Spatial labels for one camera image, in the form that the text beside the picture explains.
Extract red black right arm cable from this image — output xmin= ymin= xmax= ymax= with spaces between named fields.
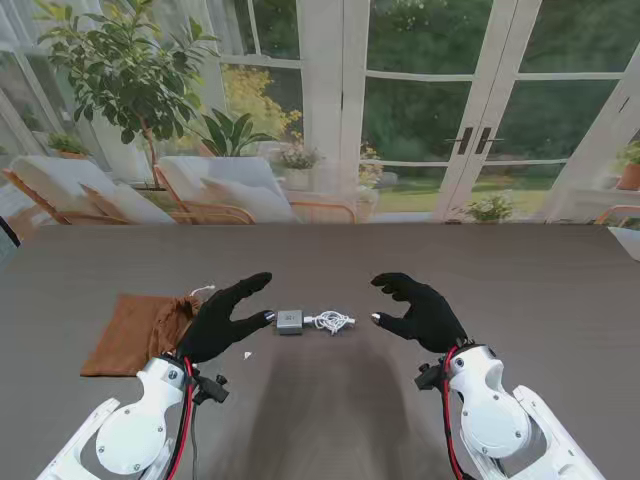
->
xmin=439 ymin=347 xmax=464 ymax=480

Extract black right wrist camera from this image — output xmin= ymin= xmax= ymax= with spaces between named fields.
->
xmin=414 ymin=363 xmax=444 ymax=391

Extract white charging cable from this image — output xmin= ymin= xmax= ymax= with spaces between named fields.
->
xmin=301 ymin=309 xmax=358 ymax=336

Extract printed garden room backdrop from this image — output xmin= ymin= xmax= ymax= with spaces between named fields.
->
xmin=0 ymin=0 xmax=640 ymax=226

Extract red black arm cable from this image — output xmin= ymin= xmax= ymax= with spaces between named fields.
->
xmin=439 ymin=347 xmax=464 ymax=480
xmin=164 ymin=355 xmax=201 ymax=480

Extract grey charger head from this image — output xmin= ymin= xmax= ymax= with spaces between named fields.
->
xmin=275 ymin=309 xmax=305 ymax=337

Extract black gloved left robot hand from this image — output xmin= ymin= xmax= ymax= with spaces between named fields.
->
xmin=174 ymin=271 xmax=277 ymax=365

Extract red black left arm cable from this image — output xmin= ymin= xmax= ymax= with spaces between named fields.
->
xmin=164 ymin=355 xmax=201 ymax=480

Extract brown corduroy drawstring bag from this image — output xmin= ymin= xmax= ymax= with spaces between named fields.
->
xmin=79 ymin=284 xmax=217 ymax=378

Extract dark object at table edge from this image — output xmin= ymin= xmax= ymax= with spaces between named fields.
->
xmin=0 ymin=215 xmax=22 ymax=274

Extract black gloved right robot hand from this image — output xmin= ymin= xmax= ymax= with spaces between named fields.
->
xmin=370 ymin=272 xmax=470 ymax=354

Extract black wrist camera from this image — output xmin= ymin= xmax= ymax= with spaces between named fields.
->
xmin=414 ymin=363 xmax=444 ymax=391
xmin=192 ymin=374 xmax=230 ymax=406

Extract white paper sheet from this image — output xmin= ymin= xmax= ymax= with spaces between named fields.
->
xmin=607 ymin=225 xmax=640 ymax=261

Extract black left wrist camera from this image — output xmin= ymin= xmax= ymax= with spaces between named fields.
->
xmin=192 ymin=374 xmax=230 ymax=406

